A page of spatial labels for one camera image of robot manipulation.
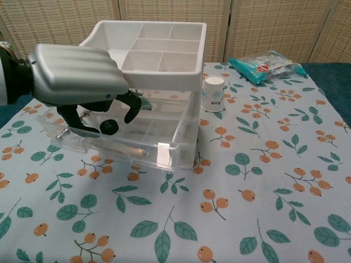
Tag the clear plastic drawer with pen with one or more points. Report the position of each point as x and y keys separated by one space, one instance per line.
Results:
x=164 y=131

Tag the white clear drawer organizer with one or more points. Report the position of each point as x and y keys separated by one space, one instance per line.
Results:
x=170 y=79

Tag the small black round object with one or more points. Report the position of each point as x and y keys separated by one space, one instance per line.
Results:
x=109 y=126

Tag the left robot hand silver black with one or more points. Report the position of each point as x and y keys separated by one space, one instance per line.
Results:
x=76 y=74

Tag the white paper cup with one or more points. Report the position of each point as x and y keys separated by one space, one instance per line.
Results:
x=214 y=93

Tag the woven folding screen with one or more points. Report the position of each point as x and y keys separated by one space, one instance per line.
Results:
x=274 y=27

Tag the blue table cover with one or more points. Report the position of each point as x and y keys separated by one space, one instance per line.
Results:
x=329 y=76

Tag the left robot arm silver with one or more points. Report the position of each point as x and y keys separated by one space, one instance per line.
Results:
x=12 y=79

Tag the floral tablecloth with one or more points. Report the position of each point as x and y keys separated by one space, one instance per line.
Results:
x=219 y=191

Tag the wooden pen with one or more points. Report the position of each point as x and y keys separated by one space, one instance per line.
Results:
x=131 y=151

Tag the teal snack bag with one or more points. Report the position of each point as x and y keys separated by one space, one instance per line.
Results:
x=263 y=67

